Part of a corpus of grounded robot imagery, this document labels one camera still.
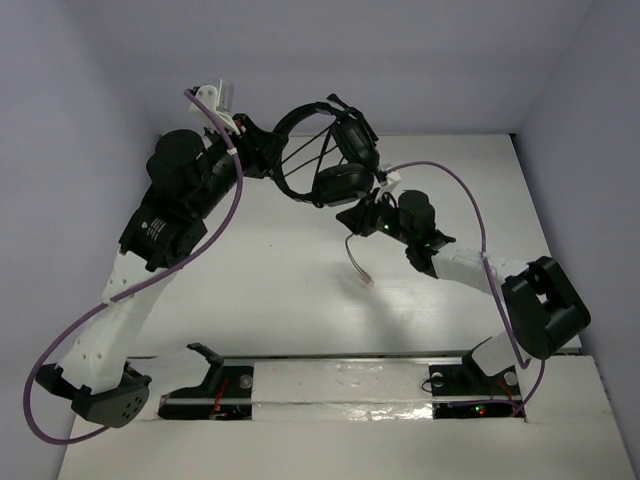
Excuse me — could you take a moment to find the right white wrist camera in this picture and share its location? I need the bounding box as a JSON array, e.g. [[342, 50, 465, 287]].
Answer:
[[375, 171, 401, 203]]

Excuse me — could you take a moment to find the silver foil covered panel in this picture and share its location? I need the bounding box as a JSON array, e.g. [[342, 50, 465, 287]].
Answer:
[[251, 359, 433, 422]]

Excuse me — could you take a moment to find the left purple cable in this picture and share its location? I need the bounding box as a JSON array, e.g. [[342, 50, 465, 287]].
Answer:
[[22, 88, 245, 446]]

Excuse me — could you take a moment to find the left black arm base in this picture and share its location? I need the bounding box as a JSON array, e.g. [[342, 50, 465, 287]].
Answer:
[[158, 343, 254, 421]]

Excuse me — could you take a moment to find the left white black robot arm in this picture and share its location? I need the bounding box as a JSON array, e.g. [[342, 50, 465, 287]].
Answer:
[[36, 114, 288, 428]]

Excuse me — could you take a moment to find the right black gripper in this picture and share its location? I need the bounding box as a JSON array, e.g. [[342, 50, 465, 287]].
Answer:
[[336, 187, 415, 246]]

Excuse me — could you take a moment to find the black over-ear headphones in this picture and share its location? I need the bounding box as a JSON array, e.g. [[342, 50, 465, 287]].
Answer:
[[270, 93, 386, 208]]

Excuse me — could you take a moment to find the thin black headphone cable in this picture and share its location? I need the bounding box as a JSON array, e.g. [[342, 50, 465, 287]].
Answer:
[[279, 107, 386, 287]]

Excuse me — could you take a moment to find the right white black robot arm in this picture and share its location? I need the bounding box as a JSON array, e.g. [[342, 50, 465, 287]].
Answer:
[[336, 190, 591, 393]]

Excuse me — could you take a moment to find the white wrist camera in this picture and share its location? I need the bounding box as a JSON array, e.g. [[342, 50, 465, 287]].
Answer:
[[186, 79, 239, 134], [375, 171, 401, 203]]

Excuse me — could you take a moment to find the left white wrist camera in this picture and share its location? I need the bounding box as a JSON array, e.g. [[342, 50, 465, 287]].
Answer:
[[186, 79, 239, 134]]

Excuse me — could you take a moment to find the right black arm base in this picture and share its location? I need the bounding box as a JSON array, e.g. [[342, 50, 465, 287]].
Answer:
[[420, 346, 524, 420]]

